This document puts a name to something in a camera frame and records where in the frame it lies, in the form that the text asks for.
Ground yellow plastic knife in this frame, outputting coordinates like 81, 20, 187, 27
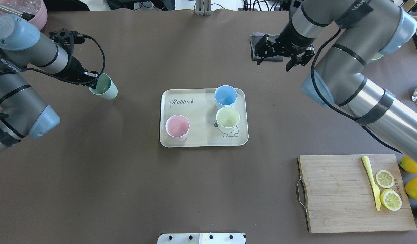
362, 155, 381, 211

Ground lemon half slice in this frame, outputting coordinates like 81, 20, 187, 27
375, 170, 395, 189
380, 189, 402, 211

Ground aluminium frame post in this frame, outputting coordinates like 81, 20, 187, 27
195, 0, 212, 16

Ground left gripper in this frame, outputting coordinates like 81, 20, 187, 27
64, 58, 100, 85

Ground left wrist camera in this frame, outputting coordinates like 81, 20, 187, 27
49, 29, 85, 52

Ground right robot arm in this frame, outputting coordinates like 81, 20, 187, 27
253, 0, 417, 163

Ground pink plastic cup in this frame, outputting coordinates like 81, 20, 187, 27
165, 115, 190, 141

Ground cream serving tray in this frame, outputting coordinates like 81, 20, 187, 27
159, 88, 249, 148

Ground wooden cutting board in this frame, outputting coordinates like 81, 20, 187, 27
298, 154, 416, 234

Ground green plastic cup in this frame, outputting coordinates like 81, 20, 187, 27
88, 73, 118, 100

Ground metal muddler black tip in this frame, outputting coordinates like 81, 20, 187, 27
0, 3, 35, 21

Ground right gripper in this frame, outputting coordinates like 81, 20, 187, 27
254, 21, 315, 72

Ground blue plastic cup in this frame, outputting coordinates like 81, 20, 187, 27
214, 85, 237, 110

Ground green bowl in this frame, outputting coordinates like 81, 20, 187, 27
371, 53, 384, 61

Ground whole yellow lemon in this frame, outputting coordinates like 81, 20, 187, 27
405, 177, 417, 200
399, 156, 417, 174

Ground pink bowl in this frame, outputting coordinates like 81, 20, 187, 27
0, 0, 47, 30

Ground dark grey cloth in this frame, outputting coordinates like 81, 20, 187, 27
250, 32, 284, 62

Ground cream plastic cup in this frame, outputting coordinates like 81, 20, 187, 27
216, 106, 241, 133

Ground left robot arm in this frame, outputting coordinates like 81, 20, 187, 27
0, 14, 101, 153

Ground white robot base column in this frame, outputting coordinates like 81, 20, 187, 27
157, 232, 247, 244

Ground clear ice cubes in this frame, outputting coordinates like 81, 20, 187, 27
5, 0, 42, 15

